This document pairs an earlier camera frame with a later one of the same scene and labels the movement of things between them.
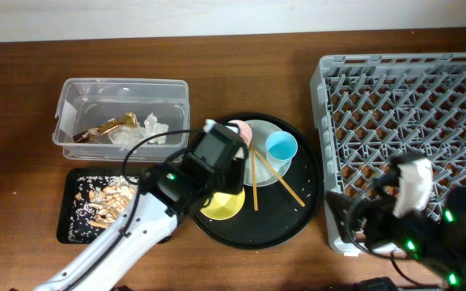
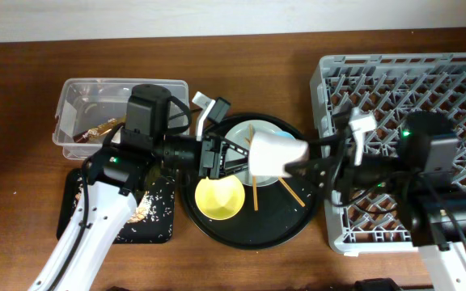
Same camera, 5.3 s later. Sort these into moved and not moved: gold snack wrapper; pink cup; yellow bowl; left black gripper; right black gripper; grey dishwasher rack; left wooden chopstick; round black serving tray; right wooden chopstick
Moved: right black gripper; pink cup; left black gripper
Not moved: round black serving tray; gold snack wrapper; left wooden chopstick; right wooden chopstick; yellow bowl; grey dishwasher rack
